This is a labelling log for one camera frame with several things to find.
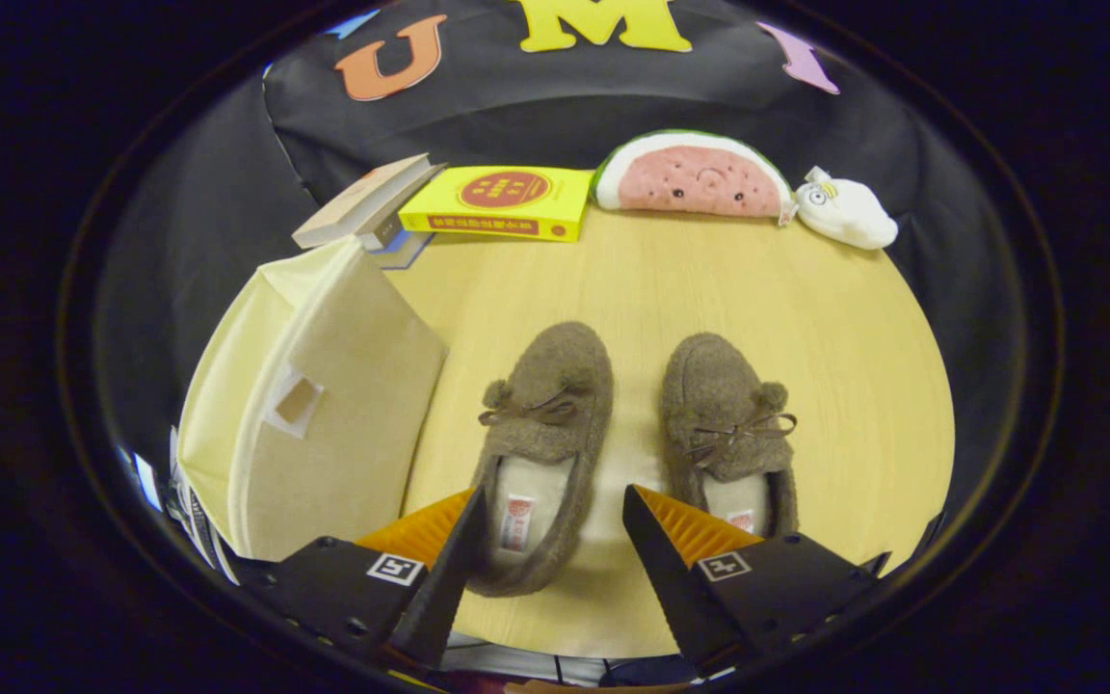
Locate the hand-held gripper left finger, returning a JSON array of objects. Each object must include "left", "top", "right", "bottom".
[{"left": 232, "top": 487, "right": 489, "bottom": 671}]

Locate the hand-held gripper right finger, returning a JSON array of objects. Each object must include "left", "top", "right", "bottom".
[{"left": 622, "top": 484, "right": 893, "bottom": 676}]

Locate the brown fuzzy slipper shoe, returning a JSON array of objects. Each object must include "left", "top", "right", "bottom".
[
  {"left": 661, "top": 333, "right": 800, "bottom": 541},
  {"left": 466, "top": 321, "right": 616, "bottom": 599}
]

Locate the beige fabric storage box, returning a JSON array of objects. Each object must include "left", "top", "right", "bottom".
[{"left": 174, "top": 236, "right": 450, "bottom": 562}]

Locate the striped white object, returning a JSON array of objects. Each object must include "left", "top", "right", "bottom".
[{"left": 117, "top": 424, "right": 243, "bottom": 587}]

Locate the blue book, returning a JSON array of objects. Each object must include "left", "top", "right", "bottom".
[{"left": 367, "top": 231, "right": 436, "bottom": 271}]

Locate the grey book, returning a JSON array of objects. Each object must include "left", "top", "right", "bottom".
[{"left": 362, "top": 217, "right": 421, "bottom": 254}]

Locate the beige cover book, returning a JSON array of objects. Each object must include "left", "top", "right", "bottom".
[{"left": 291, "top": 152, "right": 445, "bottom": 250}]

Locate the yellow book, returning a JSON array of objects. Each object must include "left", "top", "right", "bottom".
[{"left": 398, "top": 165, "right": 596, "bottom": 243}]

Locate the watermelon slice plush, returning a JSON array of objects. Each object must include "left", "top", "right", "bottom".
[{"left": 590, "top": 129, "right": 797, "bottom": 221}]

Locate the white plush toy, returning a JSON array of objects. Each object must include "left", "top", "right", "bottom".
[{"left": 794, "top": 166, "right": 900, "bottom": 252}]

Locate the black backdrop cloth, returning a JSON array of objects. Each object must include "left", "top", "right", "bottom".
[{"left": 92, "top": 0, "right": 1057, "bottom": 579}]

